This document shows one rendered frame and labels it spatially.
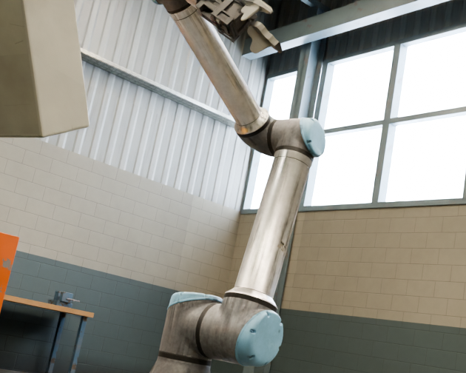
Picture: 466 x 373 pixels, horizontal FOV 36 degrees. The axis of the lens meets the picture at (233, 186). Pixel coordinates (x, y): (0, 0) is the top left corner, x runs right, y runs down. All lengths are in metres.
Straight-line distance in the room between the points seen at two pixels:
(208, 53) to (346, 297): 7.91
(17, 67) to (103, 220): 9.48
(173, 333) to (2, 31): 1.29
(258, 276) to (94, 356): 8.50
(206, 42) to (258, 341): 0.81
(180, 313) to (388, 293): 7.41
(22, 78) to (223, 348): 1.21
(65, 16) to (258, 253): 1.21
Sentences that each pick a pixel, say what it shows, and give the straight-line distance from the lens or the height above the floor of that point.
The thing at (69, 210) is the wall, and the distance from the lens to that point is 10.05.
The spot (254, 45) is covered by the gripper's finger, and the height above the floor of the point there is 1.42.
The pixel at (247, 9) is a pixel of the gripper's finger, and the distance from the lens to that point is 1.59.
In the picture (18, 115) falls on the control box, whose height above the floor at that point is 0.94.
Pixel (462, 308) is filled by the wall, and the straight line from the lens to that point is 8.65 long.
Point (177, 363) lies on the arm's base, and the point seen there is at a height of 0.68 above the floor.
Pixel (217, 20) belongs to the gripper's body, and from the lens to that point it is 1.63.
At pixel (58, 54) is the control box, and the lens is 0.85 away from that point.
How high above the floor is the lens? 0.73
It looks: 13 degrees up
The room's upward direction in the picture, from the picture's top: 11 degrees clockwise
